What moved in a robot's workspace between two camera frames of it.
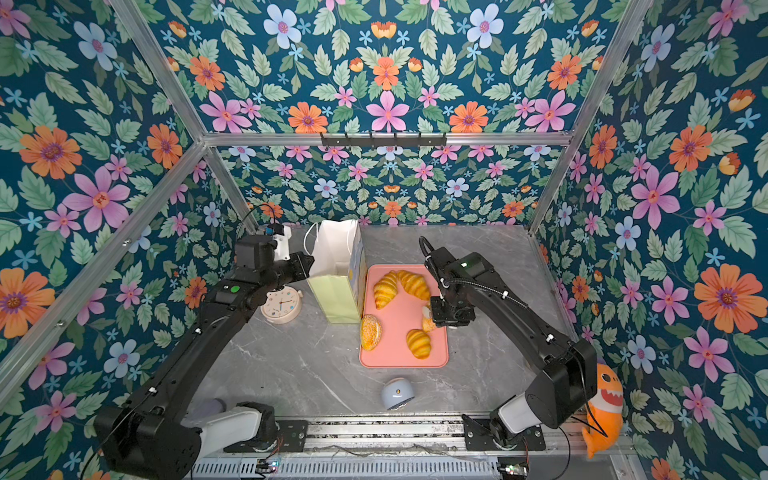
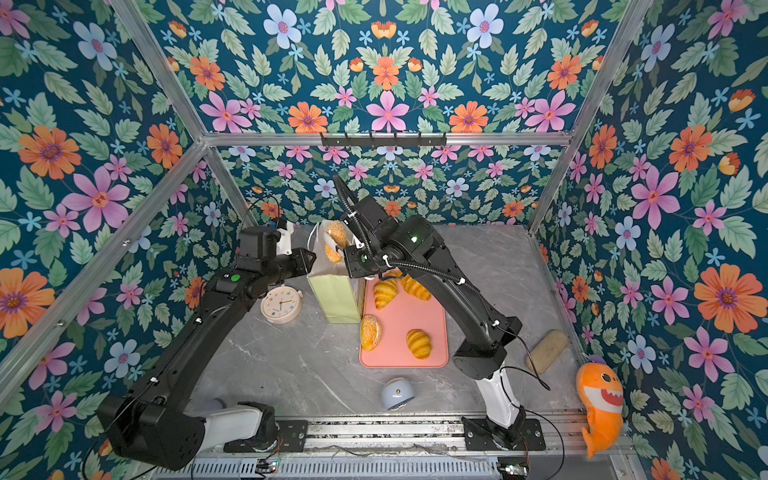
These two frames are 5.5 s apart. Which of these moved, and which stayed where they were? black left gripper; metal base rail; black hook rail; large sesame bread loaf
Moved: large sesame bread loaf
Stayed: black left gripper; metal base rail; black hook rail
